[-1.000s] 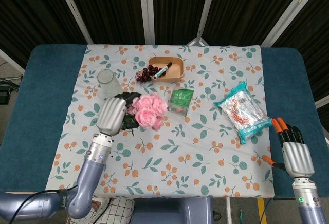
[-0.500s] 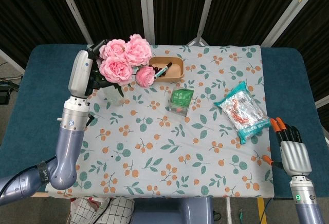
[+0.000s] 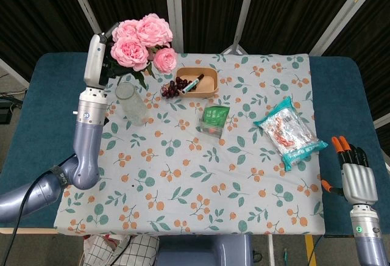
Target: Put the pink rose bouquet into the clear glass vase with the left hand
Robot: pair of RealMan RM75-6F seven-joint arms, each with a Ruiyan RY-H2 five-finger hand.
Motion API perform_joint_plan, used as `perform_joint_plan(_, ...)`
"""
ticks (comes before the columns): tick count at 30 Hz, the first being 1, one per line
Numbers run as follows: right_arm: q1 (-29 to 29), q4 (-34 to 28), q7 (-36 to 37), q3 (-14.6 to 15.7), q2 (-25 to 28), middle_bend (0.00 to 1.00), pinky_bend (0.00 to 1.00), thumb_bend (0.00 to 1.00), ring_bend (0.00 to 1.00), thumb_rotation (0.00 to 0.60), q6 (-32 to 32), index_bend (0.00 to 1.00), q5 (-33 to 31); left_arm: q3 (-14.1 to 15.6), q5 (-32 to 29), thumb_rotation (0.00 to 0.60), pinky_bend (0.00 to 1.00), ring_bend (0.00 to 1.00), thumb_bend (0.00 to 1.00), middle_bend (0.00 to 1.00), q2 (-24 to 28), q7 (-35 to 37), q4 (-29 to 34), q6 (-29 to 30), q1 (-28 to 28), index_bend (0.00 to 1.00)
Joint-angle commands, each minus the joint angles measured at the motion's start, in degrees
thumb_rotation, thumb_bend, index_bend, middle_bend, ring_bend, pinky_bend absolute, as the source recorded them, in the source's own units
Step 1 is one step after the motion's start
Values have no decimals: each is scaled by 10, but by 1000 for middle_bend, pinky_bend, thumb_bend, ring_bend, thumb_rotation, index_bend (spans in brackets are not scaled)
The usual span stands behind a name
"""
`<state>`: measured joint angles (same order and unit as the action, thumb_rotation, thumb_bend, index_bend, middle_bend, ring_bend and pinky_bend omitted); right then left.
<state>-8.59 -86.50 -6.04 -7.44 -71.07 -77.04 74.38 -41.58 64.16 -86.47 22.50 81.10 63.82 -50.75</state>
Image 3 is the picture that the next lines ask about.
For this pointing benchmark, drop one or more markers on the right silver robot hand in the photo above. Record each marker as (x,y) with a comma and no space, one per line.
(358,180)

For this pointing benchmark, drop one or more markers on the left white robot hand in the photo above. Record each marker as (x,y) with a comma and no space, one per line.
(94,61)

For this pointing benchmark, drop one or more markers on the pink rose bouquet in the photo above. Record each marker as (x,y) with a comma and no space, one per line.
(131,51)

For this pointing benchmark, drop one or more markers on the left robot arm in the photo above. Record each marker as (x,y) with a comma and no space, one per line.
(86,144)

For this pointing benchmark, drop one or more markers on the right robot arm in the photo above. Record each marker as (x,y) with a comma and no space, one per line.
(365,232)

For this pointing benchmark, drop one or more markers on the clear textured glass vase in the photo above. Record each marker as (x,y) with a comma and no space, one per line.
(132,105)

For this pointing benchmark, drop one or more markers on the dark teal table cover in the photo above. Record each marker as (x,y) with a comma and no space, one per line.
(45,119)

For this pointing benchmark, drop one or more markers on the dark red artificial grapes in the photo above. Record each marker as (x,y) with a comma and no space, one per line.
(172,89)

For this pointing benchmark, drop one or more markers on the teal and silver snack bag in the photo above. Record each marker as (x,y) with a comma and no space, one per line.
(289,131)

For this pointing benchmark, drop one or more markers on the teal and black marker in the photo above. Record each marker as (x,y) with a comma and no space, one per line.
(193,84)

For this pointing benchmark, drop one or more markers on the tan wooden tray box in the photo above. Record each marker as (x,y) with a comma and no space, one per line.
(211,83)

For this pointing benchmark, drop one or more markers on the green tea packet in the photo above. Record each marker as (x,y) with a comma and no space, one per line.
(215,116)

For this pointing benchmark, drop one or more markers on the green tea snack bag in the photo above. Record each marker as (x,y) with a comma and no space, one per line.
(211,130)

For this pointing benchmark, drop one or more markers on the fruit and leaf print tablecloth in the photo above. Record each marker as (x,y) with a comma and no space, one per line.
(198,171)

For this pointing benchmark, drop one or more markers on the blue-grey robot torso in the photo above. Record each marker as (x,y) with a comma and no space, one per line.
(204,250)

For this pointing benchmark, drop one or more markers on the white checkered bag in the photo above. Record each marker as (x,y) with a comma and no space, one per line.
(122,250)

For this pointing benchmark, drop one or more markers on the white frame post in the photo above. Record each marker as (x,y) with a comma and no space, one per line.
(82,3)
(347,12)
(243,12)
(173,9)

